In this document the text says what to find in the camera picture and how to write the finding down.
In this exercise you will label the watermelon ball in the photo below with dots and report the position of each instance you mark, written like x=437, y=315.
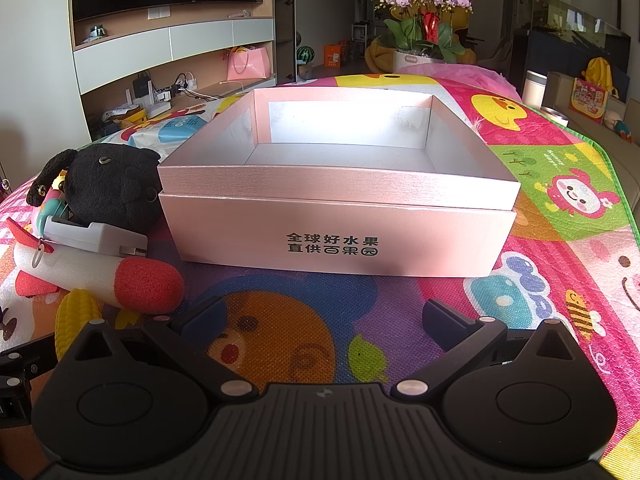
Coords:
x=305, y=53

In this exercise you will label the beige sofa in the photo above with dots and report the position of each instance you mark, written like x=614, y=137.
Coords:
x=620, y=160

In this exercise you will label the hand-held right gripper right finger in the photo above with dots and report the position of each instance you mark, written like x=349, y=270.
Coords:
x=440, y=317

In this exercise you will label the silver metal bowl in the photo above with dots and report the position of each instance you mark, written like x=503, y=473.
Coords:
x=556, y=117

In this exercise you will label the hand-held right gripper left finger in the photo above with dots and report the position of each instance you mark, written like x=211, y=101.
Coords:
x=200, y=317

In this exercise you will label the colourful cartoon play mat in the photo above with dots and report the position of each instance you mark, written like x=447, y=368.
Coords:
x=550, y=270

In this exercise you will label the yellow backpack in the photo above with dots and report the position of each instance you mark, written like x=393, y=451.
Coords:
x=600, y=72

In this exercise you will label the pink gift bag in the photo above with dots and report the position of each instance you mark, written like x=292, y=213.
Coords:
x=247, y=62

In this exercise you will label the colourful printed bag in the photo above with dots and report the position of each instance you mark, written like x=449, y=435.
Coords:
x=589, y=101

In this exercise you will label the wall cabinet with shelves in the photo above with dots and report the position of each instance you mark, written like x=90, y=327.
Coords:
x=200, y=37

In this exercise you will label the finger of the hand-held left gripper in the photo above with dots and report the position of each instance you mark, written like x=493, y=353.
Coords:
x=20, y=375

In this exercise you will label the yellow corn toy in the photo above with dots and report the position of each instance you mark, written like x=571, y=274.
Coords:
x=75, y=317

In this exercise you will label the dark sideboard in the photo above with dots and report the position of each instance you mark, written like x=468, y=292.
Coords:
x=565, y=55

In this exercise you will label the white jar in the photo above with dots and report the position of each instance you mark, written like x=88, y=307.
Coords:
x=535, y=90

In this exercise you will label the soft doll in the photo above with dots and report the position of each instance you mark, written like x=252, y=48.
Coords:
x=619, y=125

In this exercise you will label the black plush toy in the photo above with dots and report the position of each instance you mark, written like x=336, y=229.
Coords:
x=110, y=185

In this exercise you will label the white red foam rocket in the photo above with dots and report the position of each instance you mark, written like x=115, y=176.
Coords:
x=145, y=285

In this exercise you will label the orange box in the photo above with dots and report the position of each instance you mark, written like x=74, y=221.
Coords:
x=334, y=56

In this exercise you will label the grey stapler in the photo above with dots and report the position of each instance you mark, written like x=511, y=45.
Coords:
x=95, y=237

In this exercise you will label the yellow box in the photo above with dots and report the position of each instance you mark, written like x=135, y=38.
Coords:
x=125, y=117

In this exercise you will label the small grey ornament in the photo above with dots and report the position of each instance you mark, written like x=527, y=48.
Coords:
x=97, y=32

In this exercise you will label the potted purple orchid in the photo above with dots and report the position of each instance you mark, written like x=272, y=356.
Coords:
x=425, y=15

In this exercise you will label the pink cardboard box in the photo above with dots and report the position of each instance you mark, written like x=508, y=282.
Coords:
x=325, y=220

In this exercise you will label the white router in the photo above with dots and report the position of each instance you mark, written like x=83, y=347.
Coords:
x=157, y=105

